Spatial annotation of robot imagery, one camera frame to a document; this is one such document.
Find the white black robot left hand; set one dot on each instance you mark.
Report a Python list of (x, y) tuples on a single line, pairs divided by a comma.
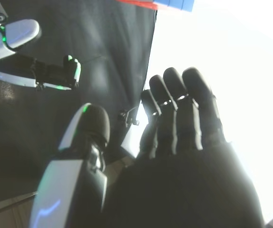
[(165, 190)]

